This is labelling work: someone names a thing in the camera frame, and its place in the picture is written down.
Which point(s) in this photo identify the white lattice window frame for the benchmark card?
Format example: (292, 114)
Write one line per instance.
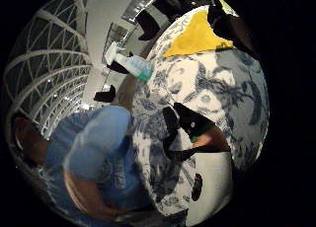
(49, 65)

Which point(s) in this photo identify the small black oval object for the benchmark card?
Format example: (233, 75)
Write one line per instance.
(197, 187)

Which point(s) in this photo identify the the person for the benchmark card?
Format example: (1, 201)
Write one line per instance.
(98, 144)

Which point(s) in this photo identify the yellow cloth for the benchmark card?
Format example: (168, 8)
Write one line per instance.
(197, 36)

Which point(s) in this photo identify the clear spray bottle white trigger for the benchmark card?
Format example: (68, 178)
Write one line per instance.
(136, 65)

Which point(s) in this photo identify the blue white floral tablecloth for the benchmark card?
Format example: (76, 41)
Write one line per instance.
(204, 85)

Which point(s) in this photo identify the grey glass wall panel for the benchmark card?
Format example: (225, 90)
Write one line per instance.
(115, 39)
(141, 5)

